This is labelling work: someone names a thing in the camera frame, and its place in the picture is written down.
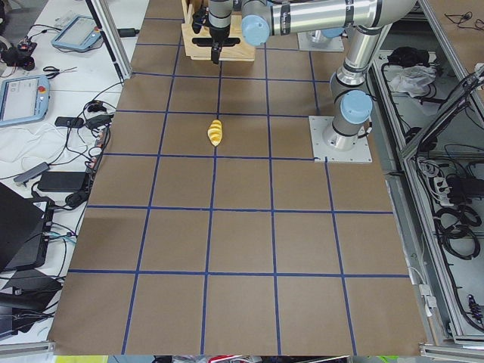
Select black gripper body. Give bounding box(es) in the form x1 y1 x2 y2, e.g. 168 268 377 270
191 7 240 48

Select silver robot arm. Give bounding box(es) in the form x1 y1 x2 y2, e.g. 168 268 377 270
181 0 414 90
309 27 345 43

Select wooden drawer cabinet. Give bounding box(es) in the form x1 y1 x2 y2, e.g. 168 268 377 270
181 1 255 64

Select toy bread loaf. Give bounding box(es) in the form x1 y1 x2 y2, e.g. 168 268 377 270
207 119 223 147

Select blue teach pendant far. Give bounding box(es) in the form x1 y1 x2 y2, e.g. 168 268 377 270
51 15 101 53

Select blue teach pendant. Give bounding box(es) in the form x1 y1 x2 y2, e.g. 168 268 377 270
51 15 101 53
1 75 50 127

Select black phone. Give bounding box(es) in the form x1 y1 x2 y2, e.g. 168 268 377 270
54 116 85 129

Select blue teach pendant near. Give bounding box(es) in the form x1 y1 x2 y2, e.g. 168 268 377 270
1 75 50 127

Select crumpled white cloth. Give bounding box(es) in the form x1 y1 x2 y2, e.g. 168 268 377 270
389 65 436 98

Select black power adapter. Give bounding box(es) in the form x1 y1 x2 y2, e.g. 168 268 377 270
38 172 86 192

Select black laptop computer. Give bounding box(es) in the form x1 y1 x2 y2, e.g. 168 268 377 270
1 185 54 272

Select aluminium frame post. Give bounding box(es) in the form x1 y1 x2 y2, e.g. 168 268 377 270
85 0 132 82

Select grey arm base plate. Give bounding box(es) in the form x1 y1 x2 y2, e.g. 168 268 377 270
309 116 372 164

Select black handled scissors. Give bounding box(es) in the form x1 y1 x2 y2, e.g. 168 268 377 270
42 66 77 79

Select black coiled cables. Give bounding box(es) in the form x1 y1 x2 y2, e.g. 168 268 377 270
433 206 483 262

